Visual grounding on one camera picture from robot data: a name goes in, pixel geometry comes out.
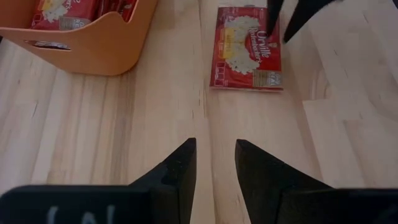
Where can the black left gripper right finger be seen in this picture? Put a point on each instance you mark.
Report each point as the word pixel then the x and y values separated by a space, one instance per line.
pixel 258 186

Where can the red Orville popcorn bag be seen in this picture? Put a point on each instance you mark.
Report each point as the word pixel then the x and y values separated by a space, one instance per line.
pixel 115 7
pixel 242 62
pixel 68 12

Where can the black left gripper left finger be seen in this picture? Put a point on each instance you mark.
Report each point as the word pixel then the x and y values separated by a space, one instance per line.
pixel 177 186

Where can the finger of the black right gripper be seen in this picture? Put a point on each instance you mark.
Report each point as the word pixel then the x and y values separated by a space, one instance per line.
pixel 306 11
pixel 273 12

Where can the orange plastic basket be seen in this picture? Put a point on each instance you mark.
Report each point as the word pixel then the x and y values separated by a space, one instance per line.
pixel 93 53

